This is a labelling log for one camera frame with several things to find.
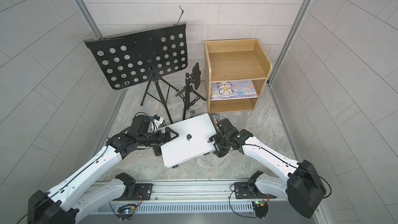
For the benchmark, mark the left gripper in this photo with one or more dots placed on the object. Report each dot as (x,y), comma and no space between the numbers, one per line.
(162,138)

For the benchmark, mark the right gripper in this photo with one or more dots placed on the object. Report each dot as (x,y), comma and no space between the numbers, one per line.
(218,138)

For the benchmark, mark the silver laptop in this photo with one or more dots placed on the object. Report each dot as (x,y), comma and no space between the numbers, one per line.
(192,141)

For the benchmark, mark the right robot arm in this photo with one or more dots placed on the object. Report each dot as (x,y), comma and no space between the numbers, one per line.
(297,182)

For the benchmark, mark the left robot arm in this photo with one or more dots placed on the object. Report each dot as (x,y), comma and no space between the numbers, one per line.
(68,202)

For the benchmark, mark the black microphone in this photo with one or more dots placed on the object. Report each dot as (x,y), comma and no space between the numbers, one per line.
(157,150)

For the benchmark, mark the black phone tripod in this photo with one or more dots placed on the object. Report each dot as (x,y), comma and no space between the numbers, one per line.
(189,93)

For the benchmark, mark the cartoon cat picture book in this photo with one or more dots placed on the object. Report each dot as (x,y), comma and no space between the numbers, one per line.
(234,90)

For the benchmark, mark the right circuit board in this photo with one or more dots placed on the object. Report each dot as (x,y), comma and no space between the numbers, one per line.
(260,208)

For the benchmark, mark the circuit board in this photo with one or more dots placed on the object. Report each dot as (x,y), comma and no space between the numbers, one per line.
(260,208)
(127,211)

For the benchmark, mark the wooden two-tier shelf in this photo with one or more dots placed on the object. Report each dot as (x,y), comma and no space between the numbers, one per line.
(235,60)

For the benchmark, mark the black perforated music stand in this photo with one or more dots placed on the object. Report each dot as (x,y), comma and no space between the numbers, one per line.
(133,58)

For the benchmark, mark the left circuit board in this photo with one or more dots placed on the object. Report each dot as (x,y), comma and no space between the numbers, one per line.
(127,211)

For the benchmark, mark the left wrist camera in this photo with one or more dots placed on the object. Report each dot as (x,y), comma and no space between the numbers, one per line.
(156,122)

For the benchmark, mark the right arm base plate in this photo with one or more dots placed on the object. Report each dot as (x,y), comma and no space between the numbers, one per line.
(244,190)

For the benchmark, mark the aluminium mounting rail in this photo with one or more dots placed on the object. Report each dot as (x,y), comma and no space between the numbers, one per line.
(182,190)

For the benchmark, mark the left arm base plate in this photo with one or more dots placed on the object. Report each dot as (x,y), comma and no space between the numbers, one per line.
(137,192)

